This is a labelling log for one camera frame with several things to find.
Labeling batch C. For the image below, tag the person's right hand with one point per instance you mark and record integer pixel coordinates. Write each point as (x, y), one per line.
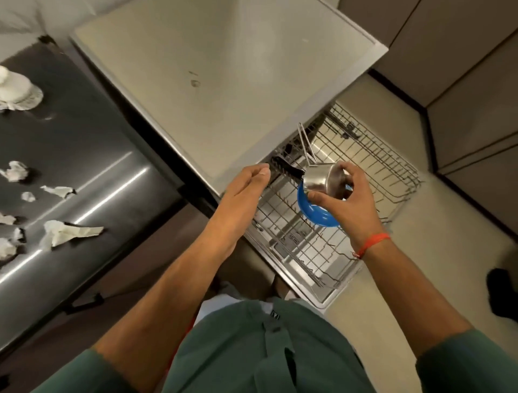
(356, 214)

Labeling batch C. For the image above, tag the person's left hand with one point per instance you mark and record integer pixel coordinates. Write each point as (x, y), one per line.
(238, 206)

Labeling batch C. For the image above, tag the blue frying pan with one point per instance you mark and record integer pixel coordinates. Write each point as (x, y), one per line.
(319, 216)

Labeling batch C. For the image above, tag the large black steel cup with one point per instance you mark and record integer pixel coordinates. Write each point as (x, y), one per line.
(319, 180)

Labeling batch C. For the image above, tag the silver dishwasher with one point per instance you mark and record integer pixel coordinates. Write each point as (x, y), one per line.
(202, 81)

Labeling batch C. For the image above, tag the white paper scraps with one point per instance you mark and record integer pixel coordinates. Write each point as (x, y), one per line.
(60, 235)

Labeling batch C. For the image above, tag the white patterned ceramic jar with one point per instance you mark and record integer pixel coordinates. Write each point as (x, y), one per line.
(16, 91)

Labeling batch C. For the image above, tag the person's left forearm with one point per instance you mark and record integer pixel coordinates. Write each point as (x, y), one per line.
(170, 311)

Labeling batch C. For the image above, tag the person's right forearm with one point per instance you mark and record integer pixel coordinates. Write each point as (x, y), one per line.
(412, 295)

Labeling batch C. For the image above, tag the orange thread wristband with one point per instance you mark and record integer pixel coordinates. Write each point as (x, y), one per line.
(374, 241)

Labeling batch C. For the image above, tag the green shirt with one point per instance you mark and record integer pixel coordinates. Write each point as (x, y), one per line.
(243, 356)

